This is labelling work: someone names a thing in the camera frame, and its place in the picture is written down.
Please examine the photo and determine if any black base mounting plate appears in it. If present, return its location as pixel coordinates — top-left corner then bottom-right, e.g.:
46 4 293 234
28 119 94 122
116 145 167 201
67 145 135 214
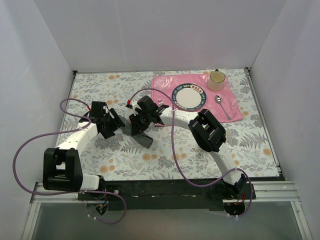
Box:
77 179 256 213

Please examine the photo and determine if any aluminium frame rail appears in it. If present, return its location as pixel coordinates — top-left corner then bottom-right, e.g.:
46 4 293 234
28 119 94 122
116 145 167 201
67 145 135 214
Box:
22 179 312 240

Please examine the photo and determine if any white plate blue rim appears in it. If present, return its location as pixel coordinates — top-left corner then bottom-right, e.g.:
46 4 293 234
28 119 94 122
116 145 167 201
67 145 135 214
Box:
171 83 207 112

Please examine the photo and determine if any silver spoon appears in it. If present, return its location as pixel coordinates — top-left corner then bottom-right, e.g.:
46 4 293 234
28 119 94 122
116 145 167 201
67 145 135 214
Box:
214 95 231 120

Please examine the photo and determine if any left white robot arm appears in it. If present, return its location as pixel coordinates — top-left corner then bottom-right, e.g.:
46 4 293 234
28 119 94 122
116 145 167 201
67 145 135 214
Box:
42 101 125 200

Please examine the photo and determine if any purple cable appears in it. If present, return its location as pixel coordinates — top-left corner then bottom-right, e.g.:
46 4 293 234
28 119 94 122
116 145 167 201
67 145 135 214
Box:
127 88 252 221
12 98 127 225

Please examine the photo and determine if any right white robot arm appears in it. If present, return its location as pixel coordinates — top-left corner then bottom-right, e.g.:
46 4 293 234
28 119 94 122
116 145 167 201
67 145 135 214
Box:
126 96 249 199

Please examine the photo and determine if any grey cloth napkin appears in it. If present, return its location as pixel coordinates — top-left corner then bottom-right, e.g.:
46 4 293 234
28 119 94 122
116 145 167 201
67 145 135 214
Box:
120 116 154 149

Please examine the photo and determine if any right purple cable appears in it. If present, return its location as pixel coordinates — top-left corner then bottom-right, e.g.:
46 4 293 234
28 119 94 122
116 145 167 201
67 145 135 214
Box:
127 88 252 221

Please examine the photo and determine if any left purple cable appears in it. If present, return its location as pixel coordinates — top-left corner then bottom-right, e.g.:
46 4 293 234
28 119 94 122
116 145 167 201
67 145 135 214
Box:
12 98 127 225

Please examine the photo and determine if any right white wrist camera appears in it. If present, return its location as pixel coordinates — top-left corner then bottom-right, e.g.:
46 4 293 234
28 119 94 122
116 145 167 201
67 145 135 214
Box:
126 99 141 116

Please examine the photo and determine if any cream mug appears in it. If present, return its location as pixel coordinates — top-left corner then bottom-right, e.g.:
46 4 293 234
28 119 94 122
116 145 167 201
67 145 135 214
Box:
207 69 226 92

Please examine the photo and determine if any pink placemat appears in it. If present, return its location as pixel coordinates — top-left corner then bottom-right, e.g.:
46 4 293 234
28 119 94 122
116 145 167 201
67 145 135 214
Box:
151 73 243 123

